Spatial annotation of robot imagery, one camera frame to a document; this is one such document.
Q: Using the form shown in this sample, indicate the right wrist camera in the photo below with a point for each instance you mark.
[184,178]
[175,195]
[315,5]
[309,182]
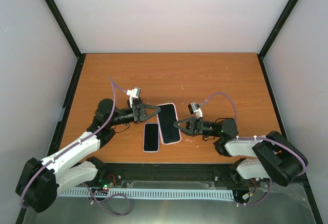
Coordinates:
[195,108]

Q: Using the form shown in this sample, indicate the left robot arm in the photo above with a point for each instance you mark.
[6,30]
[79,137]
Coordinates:
[41,181]

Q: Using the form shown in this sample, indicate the black aluminium frame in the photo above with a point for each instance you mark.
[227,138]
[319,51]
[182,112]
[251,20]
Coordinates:
[80,58]

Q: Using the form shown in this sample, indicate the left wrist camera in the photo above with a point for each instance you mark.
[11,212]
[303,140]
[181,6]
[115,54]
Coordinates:
[134,95]

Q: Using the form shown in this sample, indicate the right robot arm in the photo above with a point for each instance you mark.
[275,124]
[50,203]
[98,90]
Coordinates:
[270,156]

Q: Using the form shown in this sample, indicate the pink phone case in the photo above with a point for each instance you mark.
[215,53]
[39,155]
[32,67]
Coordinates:
[176,111]

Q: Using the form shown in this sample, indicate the green-edged phone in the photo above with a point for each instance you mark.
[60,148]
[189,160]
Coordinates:
[167,124]

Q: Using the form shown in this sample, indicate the purple phone case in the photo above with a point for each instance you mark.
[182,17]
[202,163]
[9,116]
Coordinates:
[159,144]

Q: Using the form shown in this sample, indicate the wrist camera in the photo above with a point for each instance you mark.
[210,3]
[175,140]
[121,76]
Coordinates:
[195,108]
[134,95]

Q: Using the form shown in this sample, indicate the metal base plate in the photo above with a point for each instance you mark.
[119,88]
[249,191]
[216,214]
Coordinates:
[281,206]

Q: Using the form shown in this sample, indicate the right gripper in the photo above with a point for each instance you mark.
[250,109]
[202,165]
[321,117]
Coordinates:
[193,127]

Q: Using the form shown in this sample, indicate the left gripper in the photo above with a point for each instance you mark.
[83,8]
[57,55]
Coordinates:
[141,115]

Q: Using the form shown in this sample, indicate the light blue cable duct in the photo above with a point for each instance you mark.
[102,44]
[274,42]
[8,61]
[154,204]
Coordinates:
[165,194]

